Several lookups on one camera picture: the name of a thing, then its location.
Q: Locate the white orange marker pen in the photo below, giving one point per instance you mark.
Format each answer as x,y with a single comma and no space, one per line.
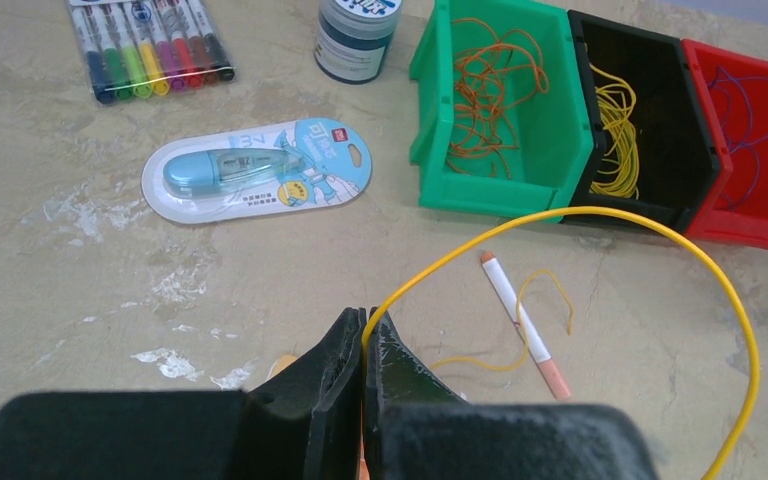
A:
512,302

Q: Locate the correction tape blister pack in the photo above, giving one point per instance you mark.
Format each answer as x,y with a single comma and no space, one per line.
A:
299,165

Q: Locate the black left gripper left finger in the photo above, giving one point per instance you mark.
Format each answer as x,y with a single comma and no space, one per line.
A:
304,423

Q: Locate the green plastic bin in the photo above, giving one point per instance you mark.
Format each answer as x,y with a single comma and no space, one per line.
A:
503,126

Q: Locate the orange spiral notebook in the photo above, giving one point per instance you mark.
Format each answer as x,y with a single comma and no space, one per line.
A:
280,364

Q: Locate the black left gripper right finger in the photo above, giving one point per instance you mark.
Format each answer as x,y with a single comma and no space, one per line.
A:
415,427

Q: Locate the red plastic bin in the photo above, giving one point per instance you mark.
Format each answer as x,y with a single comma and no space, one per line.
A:
733,93

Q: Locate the marker pen set pack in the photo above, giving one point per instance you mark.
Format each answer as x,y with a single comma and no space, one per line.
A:
145,49

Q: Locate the round paint jar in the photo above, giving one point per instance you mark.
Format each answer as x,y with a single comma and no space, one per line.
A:
353,38

